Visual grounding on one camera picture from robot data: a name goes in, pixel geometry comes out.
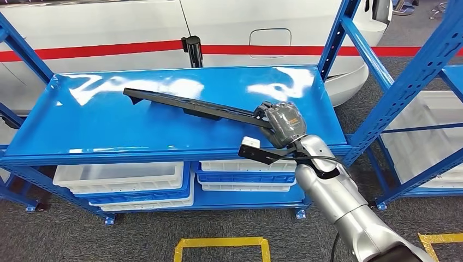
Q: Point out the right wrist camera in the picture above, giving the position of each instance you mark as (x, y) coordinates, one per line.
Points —
(256, 153)

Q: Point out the blue metal shelf rack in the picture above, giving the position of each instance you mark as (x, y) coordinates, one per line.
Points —
(144, 130)
(18, 197)
(416, 180)

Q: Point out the white car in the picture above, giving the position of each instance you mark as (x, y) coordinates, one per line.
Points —
(108, 25)

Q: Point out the black stanchion post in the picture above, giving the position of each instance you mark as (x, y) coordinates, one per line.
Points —
(195, 54)

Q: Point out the yellow floor tape square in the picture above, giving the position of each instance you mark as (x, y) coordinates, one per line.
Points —
(437, 238)
(220, 241)

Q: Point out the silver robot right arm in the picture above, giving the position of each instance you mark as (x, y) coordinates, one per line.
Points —
(336, 195)

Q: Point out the red barrier belt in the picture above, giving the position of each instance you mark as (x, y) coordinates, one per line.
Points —
(108, 52)

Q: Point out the black plastic mounting plate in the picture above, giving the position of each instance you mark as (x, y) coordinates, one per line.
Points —
(202, 106)

